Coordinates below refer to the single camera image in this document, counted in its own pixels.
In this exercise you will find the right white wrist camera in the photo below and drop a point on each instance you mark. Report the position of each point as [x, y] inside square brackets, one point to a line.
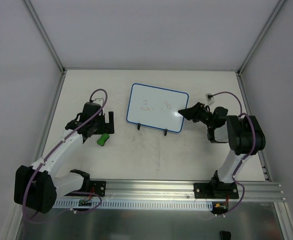
[209, 99]

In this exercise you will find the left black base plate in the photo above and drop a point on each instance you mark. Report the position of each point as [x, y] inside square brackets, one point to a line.
[98, 187]

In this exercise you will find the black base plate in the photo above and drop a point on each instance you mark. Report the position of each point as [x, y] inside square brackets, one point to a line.
[98, 187]
[219, 191]

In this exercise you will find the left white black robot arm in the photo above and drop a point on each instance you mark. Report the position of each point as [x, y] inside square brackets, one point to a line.
[37, 187]

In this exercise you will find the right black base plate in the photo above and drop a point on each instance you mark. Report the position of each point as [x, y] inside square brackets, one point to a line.
[219, 191]

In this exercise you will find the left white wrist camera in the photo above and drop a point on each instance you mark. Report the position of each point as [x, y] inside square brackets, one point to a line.
[99, 101]

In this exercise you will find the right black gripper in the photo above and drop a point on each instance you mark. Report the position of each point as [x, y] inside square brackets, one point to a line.
[199, 112]

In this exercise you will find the right aluminium frame post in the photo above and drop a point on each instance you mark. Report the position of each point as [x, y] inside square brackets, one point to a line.
[264, 30]

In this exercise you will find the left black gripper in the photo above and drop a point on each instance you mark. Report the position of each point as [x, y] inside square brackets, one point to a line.
[106, 125]

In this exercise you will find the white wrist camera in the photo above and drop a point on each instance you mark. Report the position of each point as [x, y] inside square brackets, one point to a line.
[209, 99]
[99, 101]

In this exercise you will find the left aluminium frame post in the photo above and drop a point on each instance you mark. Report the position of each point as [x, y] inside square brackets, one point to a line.
[43, 33]

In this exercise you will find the aluminium mounting rail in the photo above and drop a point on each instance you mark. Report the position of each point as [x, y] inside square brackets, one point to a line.
[183, 190]

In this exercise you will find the green black whiteboard eraser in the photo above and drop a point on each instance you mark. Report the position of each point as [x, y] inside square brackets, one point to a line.
[103, 139]

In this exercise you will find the aluminium frame post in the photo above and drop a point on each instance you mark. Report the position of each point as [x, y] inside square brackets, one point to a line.
[264, 30]
[43, 33]

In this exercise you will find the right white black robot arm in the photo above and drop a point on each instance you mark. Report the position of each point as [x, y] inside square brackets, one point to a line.
[245, 138]

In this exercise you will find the white slotted cable duct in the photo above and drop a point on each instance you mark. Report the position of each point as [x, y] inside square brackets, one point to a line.
[114, 204]

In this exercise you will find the blue framed whiteboard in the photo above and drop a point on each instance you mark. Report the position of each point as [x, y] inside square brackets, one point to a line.
[156, 107]

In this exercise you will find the black object at bottom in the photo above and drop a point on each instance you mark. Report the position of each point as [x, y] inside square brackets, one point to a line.
[225, 235]

